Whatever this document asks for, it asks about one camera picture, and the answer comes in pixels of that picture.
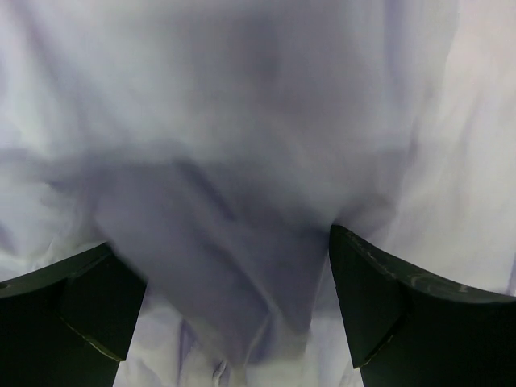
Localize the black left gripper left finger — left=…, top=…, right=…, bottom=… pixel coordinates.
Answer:
left=1, top=244, right=146, bottom=387

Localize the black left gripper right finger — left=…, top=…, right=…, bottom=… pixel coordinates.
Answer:
left=329, top=226, right=515, bottom=386

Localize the lavender zip-up hooded jacket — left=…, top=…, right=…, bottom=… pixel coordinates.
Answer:
left=1, top=1, right=515, bottom=386

